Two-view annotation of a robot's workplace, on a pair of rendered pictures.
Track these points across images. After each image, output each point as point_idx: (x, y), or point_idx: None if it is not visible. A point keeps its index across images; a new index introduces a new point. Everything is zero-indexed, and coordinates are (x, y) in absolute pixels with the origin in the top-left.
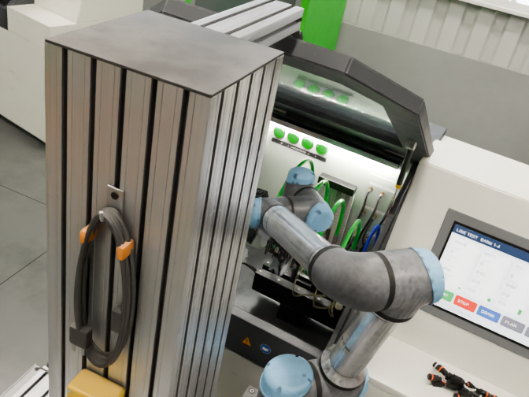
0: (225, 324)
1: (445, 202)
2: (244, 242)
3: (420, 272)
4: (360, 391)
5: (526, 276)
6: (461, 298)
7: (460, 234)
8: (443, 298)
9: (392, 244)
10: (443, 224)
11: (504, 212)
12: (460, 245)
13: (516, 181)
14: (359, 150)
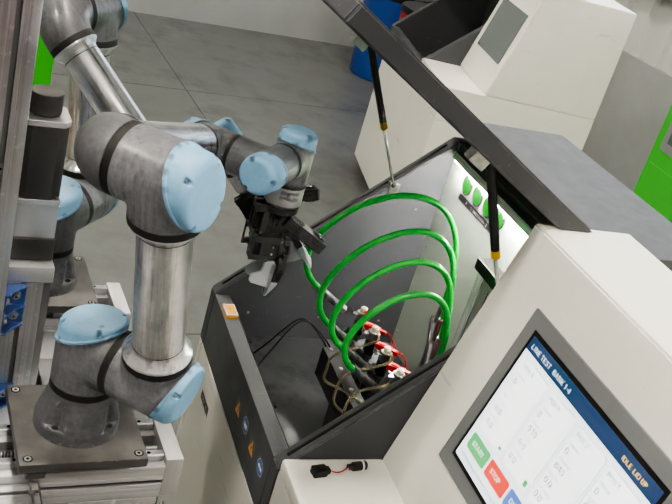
0: (5, 166)
1: (538, 297)
2: (29, 55)
3: (157, 154)
4: (161, 400)
5: (583, 457)
6: (496, 466)
7: (533, 355)
8: (476, 459)
9: (459, 349)
10: (521, 333)
11: (598, 333)
12: (527, 374)
13: (671, 310)
14: (526, 224)
